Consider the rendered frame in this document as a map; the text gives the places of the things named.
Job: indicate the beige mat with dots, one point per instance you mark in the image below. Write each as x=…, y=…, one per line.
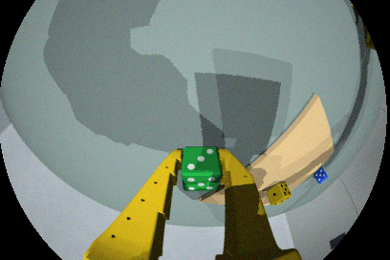
x=293, y=158

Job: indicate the blue die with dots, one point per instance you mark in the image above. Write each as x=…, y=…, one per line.
x=320, y=175

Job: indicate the yellow die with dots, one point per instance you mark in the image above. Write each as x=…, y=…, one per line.
x=278, y=194

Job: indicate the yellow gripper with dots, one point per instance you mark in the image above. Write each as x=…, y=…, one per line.
x=137, y=233

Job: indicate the green die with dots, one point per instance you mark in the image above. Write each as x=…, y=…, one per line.
x=201, y=168

